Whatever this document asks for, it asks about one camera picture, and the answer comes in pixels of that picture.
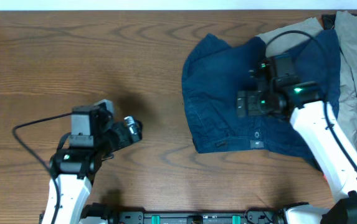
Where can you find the beige khaki shorts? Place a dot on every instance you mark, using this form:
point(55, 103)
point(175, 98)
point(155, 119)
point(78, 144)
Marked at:
point(346, 30)

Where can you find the navy blue denim shorts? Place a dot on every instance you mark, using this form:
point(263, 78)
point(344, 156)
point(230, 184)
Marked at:
point(214, 72)

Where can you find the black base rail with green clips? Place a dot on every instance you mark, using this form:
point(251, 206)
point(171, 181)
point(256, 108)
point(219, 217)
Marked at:
point(197, 217)

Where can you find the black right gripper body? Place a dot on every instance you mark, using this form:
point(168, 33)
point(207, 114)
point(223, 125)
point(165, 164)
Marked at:
point(258, 104)

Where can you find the black garment with white tag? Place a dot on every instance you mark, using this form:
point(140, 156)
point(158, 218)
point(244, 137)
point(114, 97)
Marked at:
point(328, 21)

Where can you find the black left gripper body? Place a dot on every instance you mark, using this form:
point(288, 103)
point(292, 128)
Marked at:
point(118, 137)

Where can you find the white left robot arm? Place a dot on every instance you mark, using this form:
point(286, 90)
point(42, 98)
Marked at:
point(72, 175)

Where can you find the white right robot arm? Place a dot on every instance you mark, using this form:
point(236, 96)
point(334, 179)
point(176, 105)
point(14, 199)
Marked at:
point(311, 115)

